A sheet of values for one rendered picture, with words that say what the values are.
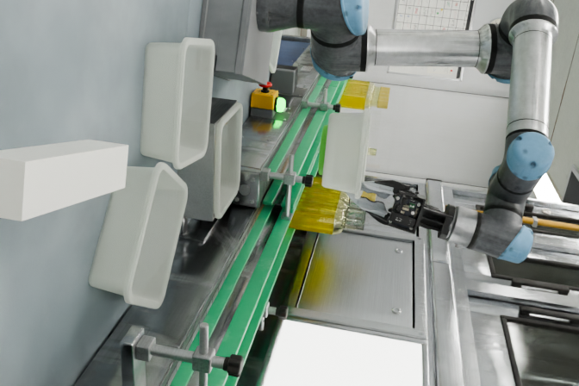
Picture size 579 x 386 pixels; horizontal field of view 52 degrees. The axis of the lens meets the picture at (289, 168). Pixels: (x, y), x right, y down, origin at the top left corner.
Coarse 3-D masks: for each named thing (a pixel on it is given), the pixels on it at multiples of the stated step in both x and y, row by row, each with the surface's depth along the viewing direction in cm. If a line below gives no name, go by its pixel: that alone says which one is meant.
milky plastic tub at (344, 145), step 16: (368, 112) 110; (336, 128) 112; (352, 128) 111; (368, 128) 130; (336, 144) 112; (352, 144) 111; (368, 144) 131; (320, 160) 114; (336, 160) 112; (352, 160) 111; (336, 176) 112; (352, 176) 111; (352, 192) 112
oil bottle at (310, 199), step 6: (300, 198) 158; (306, 198) 159; (312, 198) 159; (318, 198) 159; (324, 198) 160; (330, 198) 160; (318, 204) 156; (324, 204) 156; (330, 204) 156; (336, 204) 157; (342, 204) 157; (342, 210) 156
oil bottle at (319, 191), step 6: (312, 186) 166; (306, 192) 162; (312, 192) 162; (318, 192) 162; (324, 192) 163; (330, 192) 163; (336, 192) 163; (342, 192) 164; (336, 198) 161; (342, 198) 161; (348, 198) 162; (348, 204) 162
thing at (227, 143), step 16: (240, 112) 132; (224, 128) 134; (240, 128) 133; (224, 144) 135; (240, 144) 135; (224, 160) 137; (240, 160) 137; (224, 176) 138; (224, 192) 136; (224, 208) 129
